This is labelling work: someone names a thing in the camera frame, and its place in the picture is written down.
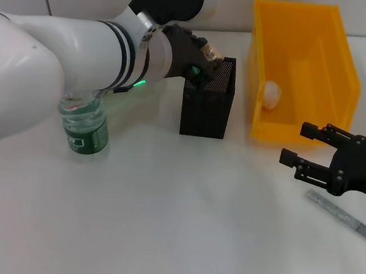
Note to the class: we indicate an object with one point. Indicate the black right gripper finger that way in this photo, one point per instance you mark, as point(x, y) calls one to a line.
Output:
point(309, 130)
point(289, 157)

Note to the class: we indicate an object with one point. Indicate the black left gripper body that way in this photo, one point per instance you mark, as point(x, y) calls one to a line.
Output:
point(182, 52)

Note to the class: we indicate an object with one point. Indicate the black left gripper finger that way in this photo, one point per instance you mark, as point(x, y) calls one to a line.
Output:
point(203, 42)
point(206, 75)

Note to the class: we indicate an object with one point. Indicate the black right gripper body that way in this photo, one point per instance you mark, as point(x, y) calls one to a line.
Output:
point(359, 168)

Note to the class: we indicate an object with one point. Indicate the small tan eraser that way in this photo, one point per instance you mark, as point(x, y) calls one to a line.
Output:
point(211, 53)

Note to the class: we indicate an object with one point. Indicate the grey marker pen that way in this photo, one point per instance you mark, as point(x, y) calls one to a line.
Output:
point(335, 212)

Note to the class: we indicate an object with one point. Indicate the white paper ball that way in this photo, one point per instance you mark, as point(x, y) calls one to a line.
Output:
point(272, 95)

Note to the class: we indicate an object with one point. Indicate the clear water bottle green label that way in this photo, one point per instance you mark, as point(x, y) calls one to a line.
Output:
point(85, 133)

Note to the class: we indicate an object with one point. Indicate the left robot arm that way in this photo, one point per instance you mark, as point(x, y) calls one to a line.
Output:
point(30, 62)

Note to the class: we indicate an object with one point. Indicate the black mesh pen holder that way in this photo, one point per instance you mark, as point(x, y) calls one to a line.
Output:
point(205, 113)

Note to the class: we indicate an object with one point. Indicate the yellow plastic bin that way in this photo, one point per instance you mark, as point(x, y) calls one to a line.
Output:
point(301, 133)

